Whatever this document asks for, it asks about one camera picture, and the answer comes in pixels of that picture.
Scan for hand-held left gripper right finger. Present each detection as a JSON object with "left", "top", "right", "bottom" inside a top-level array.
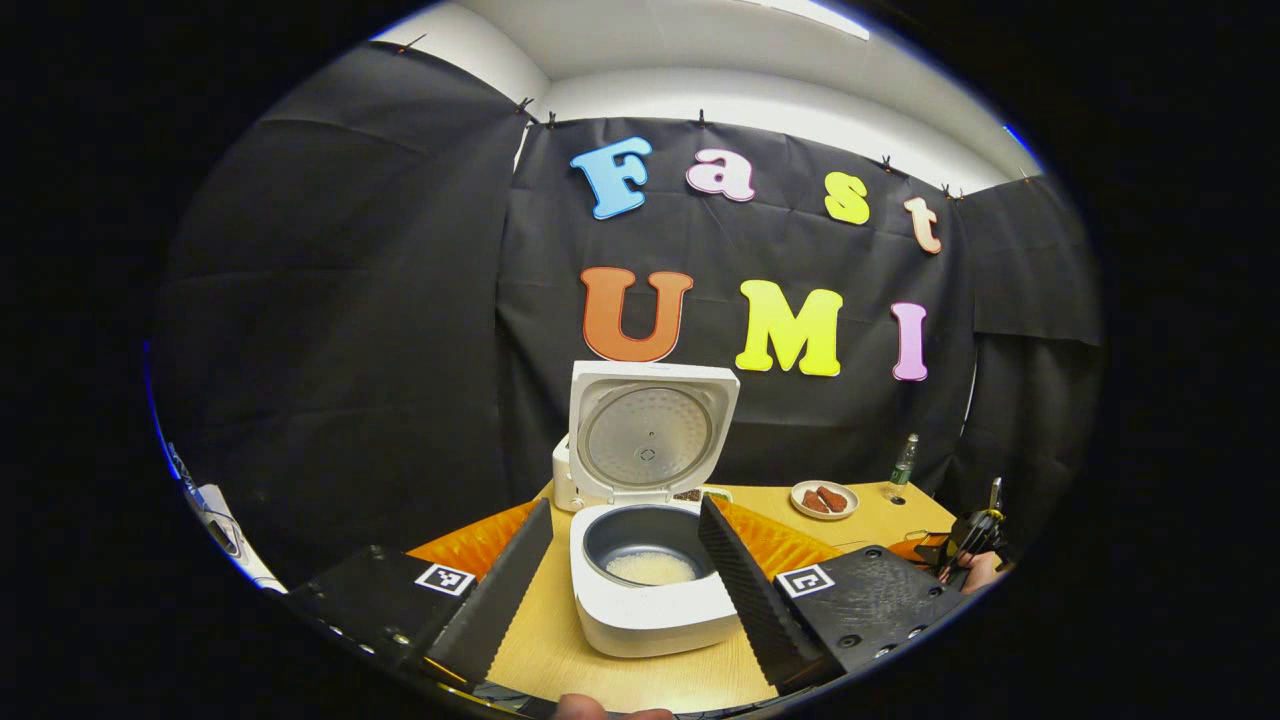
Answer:
[{"left": 697, "top": 493, "right": 971, "bottom": 696}]

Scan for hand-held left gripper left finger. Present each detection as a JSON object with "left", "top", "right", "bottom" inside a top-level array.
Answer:
[{"left": 285, "top": 497, "right": 556, "bottom": 691}]

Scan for white rice cooker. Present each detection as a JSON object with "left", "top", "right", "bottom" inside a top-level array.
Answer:
[{"left": 552, "top": 360, "right": 743, "bottom": 659}]

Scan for white round plate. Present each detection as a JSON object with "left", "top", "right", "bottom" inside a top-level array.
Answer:
[{"left": 789, "top": 480, "right": 860, "bottom": 522}]

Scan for white toaster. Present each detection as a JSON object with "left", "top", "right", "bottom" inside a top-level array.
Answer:
[{"left": 551, "top": 435, "right": 583, "bottom": 513}]

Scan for black backdrop cloth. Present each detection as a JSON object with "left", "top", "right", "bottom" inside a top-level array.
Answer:
[{"left": 150, "top": 42, "right": 1106, "bottom": 591}]

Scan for large ceiling light panel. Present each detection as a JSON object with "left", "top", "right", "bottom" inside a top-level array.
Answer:
[{"left": 770, "top": 0, "right": 871, "bottom": 41}]

